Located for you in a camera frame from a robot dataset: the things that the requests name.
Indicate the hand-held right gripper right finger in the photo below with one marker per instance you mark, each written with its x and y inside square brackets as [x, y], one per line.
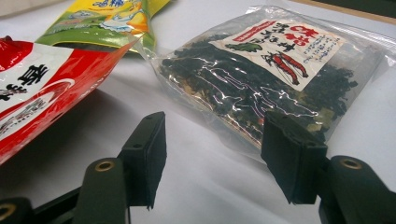
[289, 161]

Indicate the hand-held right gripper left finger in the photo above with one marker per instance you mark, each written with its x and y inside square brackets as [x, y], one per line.
[144, 161]

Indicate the clear bag of dried vegetables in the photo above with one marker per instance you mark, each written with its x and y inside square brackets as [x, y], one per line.
[249, 81]

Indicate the red and white pouch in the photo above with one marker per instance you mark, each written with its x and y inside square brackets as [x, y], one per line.
[46, 93]

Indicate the yellow and green spout pouch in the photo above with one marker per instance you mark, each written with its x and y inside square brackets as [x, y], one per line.
[106, 25]

